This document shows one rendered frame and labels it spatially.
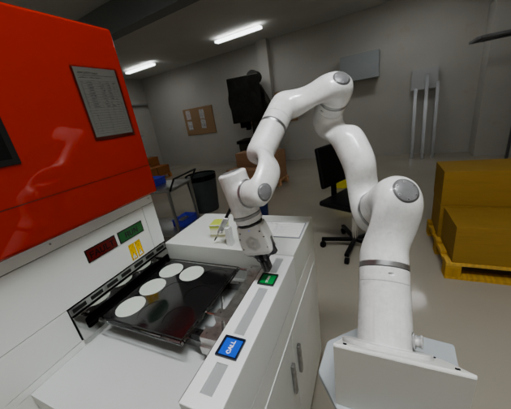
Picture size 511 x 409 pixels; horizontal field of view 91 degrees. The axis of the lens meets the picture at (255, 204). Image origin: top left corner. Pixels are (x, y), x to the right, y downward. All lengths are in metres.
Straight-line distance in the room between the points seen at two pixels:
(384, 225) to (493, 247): 1.88
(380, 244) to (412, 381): 0.28
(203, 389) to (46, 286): 0.58
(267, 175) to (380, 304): 0.41
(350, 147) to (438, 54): 6.37
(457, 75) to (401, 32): 1.47
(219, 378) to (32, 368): 0.60
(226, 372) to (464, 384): 0.44
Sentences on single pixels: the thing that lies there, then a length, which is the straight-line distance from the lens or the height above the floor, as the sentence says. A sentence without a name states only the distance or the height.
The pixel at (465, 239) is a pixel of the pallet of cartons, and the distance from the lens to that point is 2.48.
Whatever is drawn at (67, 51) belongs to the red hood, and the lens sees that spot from 1.04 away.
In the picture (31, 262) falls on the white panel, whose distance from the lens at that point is 0.97.
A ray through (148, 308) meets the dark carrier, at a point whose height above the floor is 0.90.
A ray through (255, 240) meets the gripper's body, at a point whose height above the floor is 1.12.
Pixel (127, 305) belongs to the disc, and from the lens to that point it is 1.07.
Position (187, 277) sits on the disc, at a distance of 1.08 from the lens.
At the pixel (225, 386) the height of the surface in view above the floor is 0.96.
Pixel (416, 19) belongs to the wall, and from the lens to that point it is 7.21.
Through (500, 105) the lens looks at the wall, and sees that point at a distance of 6.81.
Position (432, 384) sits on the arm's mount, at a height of 0.96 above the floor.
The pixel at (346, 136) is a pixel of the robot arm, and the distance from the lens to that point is 0.84.
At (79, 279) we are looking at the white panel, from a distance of 1.05.
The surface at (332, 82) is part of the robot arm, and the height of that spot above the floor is 1.53.
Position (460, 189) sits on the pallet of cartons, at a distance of 2.77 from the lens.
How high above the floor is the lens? 1.47
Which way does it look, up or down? 20 degrees down
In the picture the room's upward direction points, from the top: 9 degrees counter-clockwise
